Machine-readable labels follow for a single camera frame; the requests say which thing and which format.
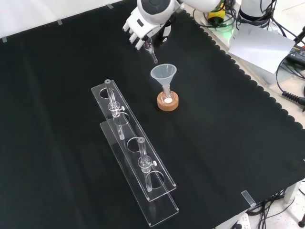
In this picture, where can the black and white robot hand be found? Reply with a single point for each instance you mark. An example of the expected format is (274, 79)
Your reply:
(138, 26)

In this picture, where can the translucent plastic funnel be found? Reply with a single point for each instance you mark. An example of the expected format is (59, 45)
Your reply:
(164, 74)

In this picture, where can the small round-bottom glass flask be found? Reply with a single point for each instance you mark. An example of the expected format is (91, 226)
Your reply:
(168, 98)

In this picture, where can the clear acrylic funnel stand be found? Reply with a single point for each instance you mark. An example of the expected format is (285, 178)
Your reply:
(112, 105)

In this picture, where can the clear tape strip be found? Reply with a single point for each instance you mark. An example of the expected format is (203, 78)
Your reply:
(4, 39)
(247, 198)
(60, 22)
(110, 5)

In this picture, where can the yellow stop button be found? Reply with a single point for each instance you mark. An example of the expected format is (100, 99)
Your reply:
(215, 15)

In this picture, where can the pale board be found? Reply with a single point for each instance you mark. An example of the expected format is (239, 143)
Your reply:
(259, 45)

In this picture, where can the black bench cloth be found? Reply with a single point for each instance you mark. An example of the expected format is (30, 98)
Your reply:
(214, 124)

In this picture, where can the black power adapter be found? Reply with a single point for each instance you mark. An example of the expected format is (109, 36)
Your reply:
(297, 53)

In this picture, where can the black tripod leg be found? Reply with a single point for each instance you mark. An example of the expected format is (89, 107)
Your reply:
(300, 35)

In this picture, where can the white power strip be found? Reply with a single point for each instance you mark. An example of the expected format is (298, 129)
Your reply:
(243, 221)

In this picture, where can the white table leg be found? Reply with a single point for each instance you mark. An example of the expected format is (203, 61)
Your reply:
(291, 190)

